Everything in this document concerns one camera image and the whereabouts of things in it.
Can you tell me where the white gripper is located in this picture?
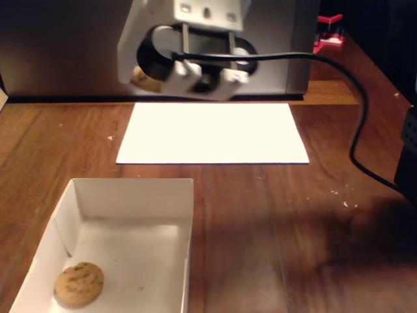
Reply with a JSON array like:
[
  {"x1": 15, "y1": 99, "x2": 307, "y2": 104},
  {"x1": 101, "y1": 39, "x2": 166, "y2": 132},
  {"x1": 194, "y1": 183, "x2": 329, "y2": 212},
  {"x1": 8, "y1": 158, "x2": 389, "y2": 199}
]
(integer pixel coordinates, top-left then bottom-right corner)
[{"x1": 117, "y1": 0, "x2": 245, "y2": 86}]

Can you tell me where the chocolate chip mini cookie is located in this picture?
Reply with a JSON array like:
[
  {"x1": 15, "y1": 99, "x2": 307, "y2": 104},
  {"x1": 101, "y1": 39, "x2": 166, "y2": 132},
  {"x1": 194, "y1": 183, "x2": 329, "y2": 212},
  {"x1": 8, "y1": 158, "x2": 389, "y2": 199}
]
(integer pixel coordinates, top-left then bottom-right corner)
[
  {"x1": 132, "y1": 66, "x2": 162, "y2": 91},
  {"x1": 53, "y1": 261, "x2": 106, "y2": 308}
]

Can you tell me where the white cardboard box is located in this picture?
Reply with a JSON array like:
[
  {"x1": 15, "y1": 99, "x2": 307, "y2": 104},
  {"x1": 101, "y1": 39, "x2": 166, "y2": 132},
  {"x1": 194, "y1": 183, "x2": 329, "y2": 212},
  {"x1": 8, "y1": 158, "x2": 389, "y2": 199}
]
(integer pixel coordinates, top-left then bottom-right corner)
[{"x1": 8, "y1": 177, "x2": 195, "y2": 313}]

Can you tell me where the large dark grey cabinet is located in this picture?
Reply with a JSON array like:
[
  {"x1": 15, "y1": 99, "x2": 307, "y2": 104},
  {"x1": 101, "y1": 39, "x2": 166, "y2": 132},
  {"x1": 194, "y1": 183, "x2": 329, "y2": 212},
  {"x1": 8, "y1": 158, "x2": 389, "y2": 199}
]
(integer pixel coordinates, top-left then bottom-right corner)
[{"x1": 0, "y1": 0, "x2": 319, "y2": 101}]

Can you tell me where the white paper sheet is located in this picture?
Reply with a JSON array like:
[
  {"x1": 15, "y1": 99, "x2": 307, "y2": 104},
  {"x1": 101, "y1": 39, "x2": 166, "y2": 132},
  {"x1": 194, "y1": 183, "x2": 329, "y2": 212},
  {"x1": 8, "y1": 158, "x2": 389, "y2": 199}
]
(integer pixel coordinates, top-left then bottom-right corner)
[{"x1": 115, "y1": 102, "x2": 310, "y2": 165}]

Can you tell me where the red plastic stand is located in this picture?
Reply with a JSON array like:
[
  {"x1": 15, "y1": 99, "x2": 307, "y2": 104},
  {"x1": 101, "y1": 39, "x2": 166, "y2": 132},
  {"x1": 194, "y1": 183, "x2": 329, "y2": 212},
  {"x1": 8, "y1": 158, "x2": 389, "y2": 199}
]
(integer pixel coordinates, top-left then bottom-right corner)
[{"x1": 313, "y1": 13, "x2": 347, "y2": 55}]

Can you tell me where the black camera cable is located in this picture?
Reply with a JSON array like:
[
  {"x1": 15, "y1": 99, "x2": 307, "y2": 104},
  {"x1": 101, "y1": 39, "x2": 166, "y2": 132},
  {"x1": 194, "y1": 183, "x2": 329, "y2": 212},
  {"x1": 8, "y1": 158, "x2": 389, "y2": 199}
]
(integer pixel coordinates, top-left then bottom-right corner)
[{"x1": 169, "y1": 52, "x2": 408, "y2": 195}]

